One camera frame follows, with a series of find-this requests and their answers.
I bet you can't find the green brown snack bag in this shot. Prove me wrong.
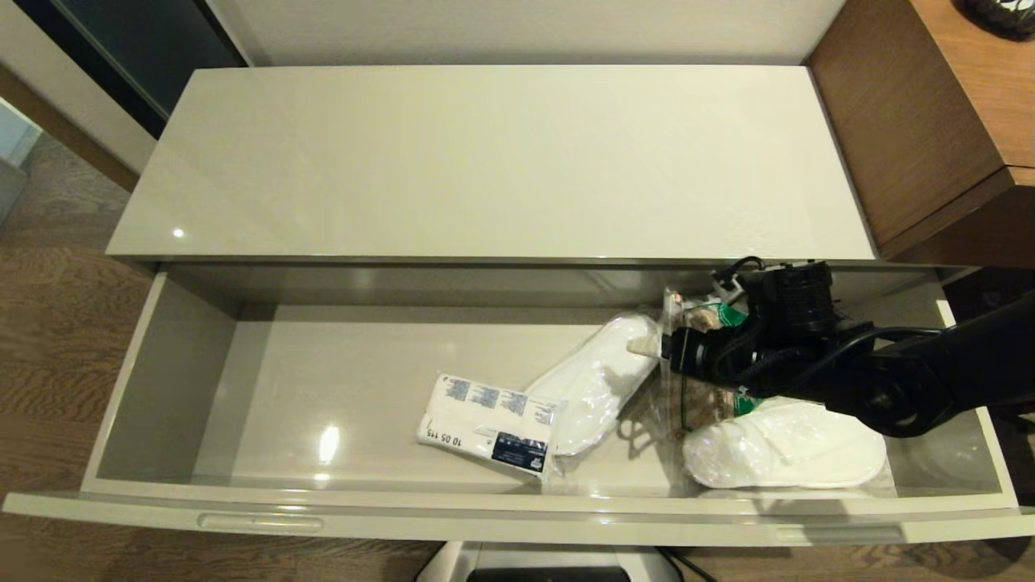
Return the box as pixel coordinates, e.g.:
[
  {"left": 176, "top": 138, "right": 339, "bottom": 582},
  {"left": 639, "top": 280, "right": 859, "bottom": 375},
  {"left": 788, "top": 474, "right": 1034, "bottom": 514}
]
[{"left": 657, "top": 286, "right": 779, "bottom": 439}]

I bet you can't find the white bagged slipper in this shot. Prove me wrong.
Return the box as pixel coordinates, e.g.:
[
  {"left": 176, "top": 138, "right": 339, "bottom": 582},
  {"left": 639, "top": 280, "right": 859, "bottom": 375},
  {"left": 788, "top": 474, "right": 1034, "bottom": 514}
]
[
  {"left": 681, "top": 395, "right": 889, "bottom": 491},
  {"left": 526, "top": 312, "right": 665, "bottom": 463}
]

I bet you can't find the white tissue pack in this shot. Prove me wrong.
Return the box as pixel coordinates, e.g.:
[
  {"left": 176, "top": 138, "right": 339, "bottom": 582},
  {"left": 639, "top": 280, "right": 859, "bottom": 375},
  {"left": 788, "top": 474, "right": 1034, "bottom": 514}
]
[{"left": 416, "top": 372, "right": 560, "bottom": 483}]

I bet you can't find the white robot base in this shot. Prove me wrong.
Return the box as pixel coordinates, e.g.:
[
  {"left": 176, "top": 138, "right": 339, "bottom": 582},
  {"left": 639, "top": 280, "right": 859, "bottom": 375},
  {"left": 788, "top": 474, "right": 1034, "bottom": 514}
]
[{"left": 416, "top": 540, "right": 685, "bottom": 582}]

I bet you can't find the beige glossy cabinet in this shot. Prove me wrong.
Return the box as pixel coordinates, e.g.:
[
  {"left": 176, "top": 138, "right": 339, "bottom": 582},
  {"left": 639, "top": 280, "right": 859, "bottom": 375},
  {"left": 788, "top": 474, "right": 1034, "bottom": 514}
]
[{"left": 105, "top": 65, "right": 975, "bottom": 310}]

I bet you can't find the brown wooden cabinet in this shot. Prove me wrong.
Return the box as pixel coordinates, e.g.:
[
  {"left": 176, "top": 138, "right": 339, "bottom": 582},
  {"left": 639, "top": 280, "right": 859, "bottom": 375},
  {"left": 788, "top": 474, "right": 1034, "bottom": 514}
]
[{"left": 805, "top": 0, "right": 1035, "bottom": 269}]

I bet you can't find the dark decorative bowl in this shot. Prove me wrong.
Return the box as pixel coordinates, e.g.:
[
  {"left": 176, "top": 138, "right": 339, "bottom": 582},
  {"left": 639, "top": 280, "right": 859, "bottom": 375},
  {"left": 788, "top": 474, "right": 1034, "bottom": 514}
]
[{"left": 953, "top": 0, "right": 1035, "bottom": 38}]

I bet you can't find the dark glass door panel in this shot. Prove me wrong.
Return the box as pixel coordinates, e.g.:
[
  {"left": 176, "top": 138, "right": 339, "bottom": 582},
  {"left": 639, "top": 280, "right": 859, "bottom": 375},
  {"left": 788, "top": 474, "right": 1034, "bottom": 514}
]
[{"left": 16, "top": 0, "right": 248, "bottom": 140}]

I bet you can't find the pale blue white furniture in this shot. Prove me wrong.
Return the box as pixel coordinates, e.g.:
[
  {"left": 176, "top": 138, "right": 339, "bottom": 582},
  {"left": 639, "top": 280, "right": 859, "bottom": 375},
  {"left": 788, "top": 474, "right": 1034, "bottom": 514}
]
[{"left": 0, "top": 97, "right": 44, "bottom": 226}]

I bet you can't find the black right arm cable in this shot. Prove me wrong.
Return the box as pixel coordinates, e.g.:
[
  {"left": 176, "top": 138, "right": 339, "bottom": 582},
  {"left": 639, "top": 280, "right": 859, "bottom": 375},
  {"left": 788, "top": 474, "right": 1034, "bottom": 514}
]
[{"left": 715, "top": 256, "right": 948, "bottom": 390}]

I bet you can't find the black base cable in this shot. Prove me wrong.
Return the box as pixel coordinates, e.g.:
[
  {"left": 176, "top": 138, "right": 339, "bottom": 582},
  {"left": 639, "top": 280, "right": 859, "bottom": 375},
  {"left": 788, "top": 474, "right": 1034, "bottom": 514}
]
[{"left": 651, "top": 546, "right": 717, "bottom": 582}]

